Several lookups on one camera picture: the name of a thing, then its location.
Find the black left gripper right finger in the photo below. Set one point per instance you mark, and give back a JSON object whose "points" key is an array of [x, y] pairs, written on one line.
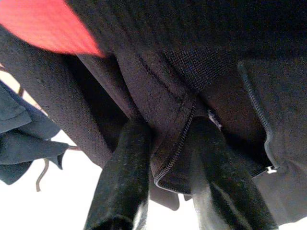
{"points": [[225, 187]]}

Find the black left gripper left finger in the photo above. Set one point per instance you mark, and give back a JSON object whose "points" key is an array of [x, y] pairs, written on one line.
{"points": [[120, 187]]}

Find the black garment white print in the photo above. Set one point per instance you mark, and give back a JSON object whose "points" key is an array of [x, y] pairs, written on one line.
{"points": [[168, 48]]}

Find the red plastic hanger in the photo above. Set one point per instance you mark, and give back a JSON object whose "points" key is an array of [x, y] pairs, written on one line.
{"points": [[43, 24]]}

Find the navy blue garment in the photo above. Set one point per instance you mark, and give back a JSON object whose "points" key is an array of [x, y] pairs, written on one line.
{"points": [[24, 134]]}

